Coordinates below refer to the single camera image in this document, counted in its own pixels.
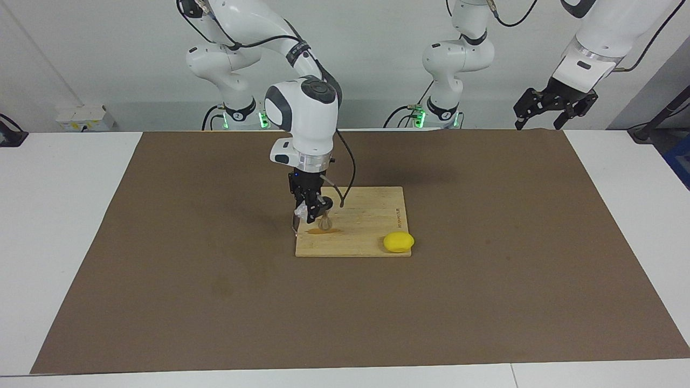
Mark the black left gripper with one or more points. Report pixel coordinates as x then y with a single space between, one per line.
566 92

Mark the black stand with pole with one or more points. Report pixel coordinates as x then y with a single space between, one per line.
644 132

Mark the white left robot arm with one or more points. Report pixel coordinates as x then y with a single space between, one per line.
458 56

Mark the white wall socket box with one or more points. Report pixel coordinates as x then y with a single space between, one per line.
81 118

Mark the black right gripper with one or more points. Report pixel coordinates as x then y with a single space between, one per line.
306 186

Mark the blue box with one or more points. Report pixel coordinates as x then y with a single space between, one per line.
680 159

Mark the clear plastic cup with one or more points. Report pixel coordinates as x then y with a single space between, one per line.
299 211

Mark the yellow lemon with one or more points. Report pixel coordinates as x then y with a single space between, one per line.
398 242

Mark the brown table mat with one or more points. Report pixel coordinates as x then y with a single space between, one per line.
345 312

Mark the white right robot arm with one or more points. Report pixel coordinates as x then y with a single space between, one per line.
304 124

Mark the steel double jigger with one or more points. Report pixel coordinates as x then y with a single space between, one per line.
324 223

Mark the wooden cutting board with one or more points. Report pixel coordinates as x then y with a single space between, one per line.
372 215

